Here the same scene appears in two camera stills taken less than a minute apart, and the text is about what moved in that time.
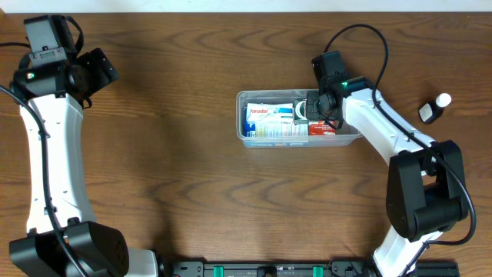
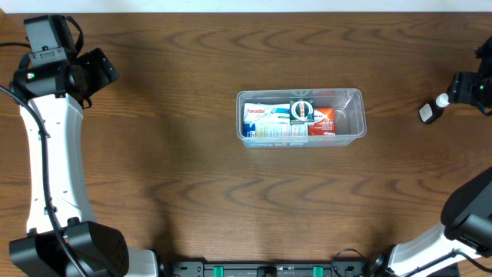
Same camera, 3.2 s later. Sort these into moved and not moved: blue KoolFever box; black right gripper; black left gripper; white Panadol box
Moved: black right gripper
Not moved: white Panadol box; black left gripper; blue KoolFever box
